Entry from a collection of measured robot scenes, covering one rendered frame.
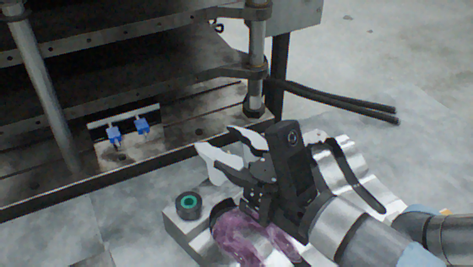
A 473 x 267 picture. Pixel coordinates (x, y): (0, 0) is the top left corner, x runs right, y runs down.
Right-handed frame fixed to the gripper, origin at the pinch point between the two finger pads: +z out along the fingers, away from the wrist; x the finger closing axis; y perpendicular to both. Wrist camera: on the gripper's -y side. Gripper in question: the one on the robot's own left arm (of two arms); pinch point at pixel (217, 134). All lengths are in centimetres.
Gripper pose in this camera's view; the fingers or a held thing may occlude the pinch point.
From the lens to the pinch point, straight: 61.2
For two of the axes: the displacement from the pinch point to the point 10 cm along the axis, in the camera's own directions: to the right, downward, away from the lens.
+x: 6.8, -3.8, 6.2
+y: -0.9, 8.0, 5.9
